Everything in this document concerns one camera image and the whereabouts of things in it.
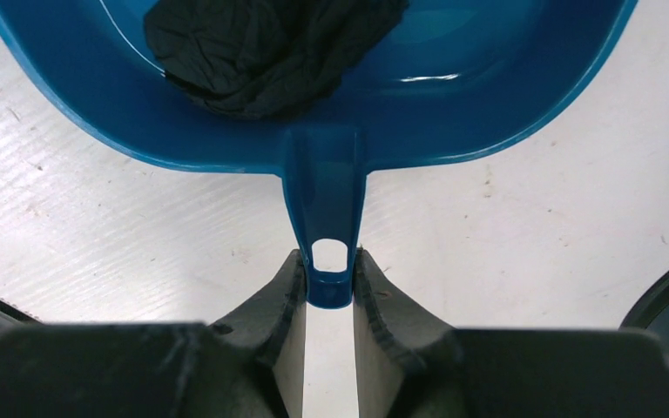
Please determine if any large black paper scrap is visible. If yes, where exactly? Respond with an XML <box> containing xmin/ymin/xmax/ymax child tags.
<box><xmin>143</xmin><ymin>0</ymin><xmax>410</xmax><ymax>120</ymax></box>

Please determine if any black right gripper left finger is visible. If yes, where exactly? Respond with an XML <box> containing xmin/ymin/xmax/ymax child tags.
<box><xmin>0</xmin><ymin>251</ymin><xmax>306</xmax><ymax>417</ymax></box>

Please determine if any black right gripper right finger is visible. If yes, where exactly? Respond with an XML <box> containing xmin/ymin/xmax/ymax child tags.
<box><xmin>353</xmin><ymin>249</ymin><xmax>669</xmax><ymax>417</ymax></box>

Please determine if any blue plastic dustpan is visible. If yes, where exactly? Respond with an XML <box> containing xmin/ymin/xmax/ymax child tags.
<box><xmin>0</xmin><ymin>1</ymin><xmax>635</xmax><ymax>309</ymax></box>

